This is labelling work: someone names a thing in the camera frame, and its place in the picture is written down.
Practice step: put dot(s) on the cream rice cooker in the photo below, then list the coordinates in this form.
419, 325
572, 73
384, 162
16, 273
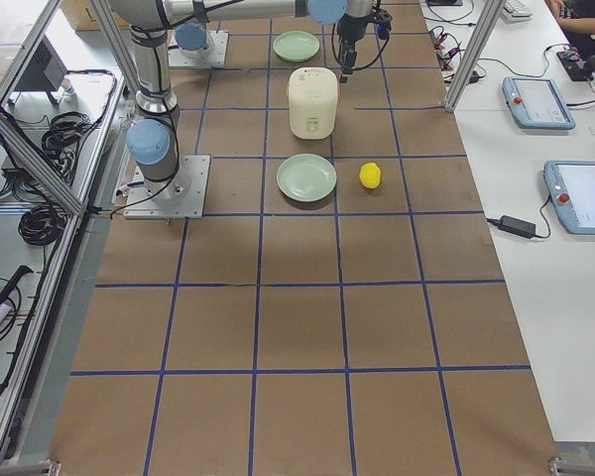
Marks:
313, 98

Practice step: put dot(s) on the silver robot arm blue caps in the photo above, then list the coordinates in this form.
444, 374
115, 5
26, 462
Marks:
150, 22

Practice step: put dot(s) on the brown paper table mat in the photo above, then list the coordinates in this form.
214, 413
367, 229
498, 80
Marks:
367, 333

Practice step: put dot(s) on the aluminium frame post right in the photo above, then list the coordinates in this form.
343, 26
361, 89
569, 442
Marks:
477, 42

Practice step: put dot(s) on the far robot base blue cap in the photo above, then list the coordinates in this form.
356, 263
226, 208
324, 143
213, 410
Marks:
191, 39

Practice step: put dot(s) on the aluminium frame left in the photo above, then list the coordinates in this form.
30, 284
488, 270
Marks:
62, 98

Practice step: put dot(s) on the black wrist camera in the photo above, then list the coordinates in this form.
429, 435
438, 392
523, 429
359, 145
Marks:
382, 20

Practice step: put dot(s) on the black power adapter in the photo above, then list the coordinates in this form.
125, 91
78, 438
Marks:
517, 227

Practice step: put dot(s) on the green plate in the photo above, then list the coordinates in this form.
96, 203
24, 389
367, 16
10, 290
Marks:
306, 177
296, 46

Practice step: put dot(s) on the person at far desk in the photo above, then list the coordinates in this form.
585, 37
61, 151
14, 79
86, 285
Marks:
576, 19

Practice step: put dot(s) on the yellow toy potato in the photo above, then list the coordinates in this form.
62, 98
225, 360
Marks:
370, 175

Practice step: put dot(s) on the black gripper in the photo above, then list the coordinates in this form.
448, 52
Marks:
349, 31

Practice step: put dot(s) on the upper blue teach pendant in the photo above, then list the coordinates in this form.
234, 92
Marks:
537, 103

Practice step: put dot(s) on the far green plate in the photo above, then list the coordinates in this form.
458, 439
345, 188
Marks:
296, 46

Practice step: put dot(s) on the near green plate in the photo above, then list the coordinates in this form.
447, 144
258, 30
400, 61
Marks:
306, 177

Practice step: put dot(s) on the blue teach pendant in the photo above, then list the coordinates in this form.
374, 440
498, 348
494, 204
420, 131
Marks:
537, 103
571, 185

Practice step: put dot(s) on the lower blue teach pendant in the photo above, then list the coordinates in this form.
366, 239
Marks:
571, 185

